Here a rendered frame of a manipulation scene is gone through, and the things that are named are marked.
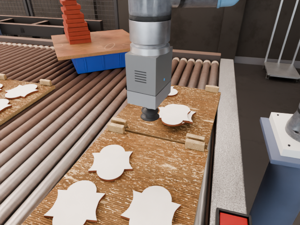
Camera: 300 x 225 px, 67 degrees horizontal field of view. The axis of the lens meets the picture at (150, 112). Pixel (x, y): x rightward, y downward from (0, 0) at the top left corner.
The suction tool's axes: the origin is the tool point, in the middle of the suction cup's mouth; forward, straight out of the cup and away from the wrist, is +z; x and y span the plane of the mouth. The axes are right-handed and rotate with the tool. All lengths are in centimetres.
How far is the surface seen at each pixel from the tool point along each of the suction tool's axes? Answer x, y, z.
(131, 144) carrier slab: -10.4, -8.4, 18.4
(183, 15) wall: -111, -372, 35
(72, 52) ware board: -69, -49, 8
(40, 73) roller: -88, -43, 21
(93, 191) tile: -9.7, 11.8, 17.6
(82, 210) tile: -8.8, 16.9, 17.6
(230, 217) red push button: 21.6, 3.3, 19.1
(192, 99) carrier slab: -1.5, -45.9, 18.4
